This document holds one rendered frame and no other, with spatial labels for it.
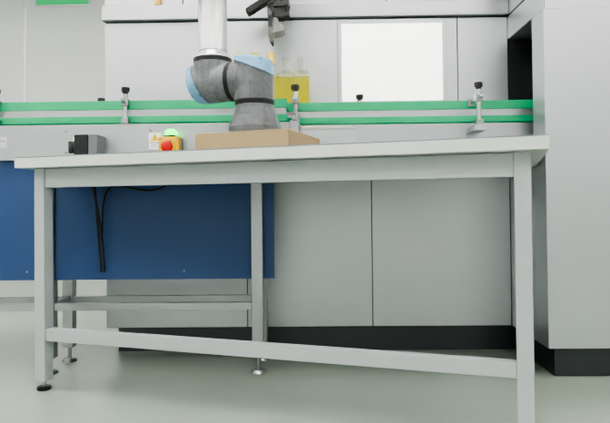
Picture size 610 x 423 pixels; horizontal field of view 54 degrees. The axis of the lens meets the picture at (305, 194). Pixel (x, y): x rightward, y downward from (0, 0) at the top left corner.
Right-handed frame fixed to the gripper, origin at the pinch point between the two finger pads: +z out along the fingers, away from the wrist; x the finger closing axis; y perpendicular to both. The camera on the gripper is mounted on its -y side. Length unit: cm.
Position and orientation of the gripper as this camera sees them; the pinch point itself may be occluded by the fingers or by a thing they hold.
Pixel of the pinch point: (270, 41)
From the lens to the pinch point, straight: 233.5
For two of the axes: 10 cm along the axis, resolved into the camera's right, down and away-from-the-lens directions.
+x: 0.1, 0.1, 10.0
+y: 10.0, -0.1, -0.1
